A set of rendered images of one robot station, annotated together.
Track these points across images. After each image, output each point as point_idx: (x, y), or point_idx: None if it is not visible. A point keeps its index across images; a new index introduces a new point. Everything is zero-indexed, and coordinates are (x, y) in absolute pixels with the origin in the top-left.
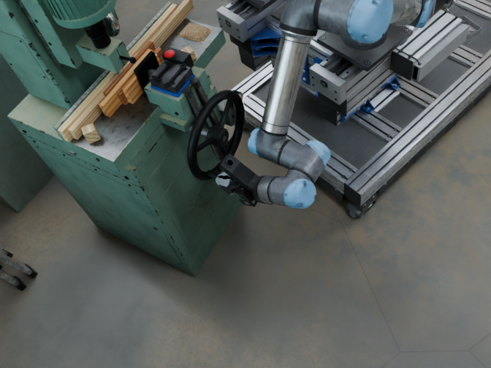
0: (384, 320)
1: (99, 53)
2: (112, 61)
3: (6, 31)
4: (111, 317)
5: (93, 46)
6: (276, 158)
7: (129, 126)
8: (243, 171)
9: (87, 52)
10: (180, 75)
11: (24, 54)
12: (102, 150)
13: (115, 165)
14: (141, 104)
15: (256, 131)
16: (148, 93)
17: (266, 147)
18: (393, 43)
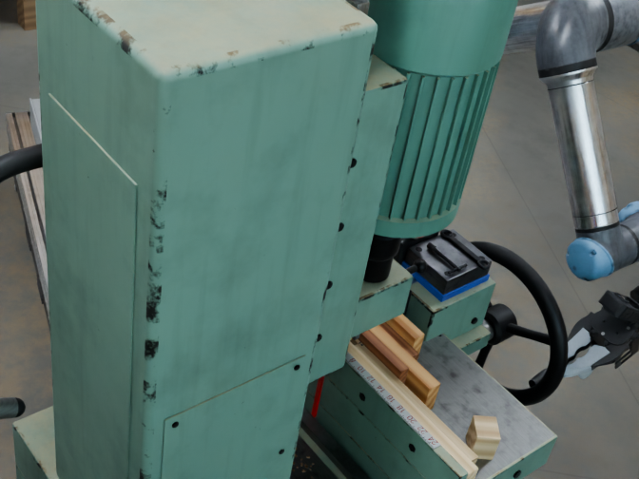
0: (585, 478)
1: (392, 287)
2: (410, 288)
3: (262, 367)
4: None
5: (366, 286)
6: (636, 252)
7: (475, 387)
8: (629, 300)
9: (359, 308)
10: (466, 244)
11: (268, 414)
12: (521, 444)
13: (553, 445)
14: (425, 354)
15: (590, 240)
16: (439, 316)
17: (621, 248)
18: None
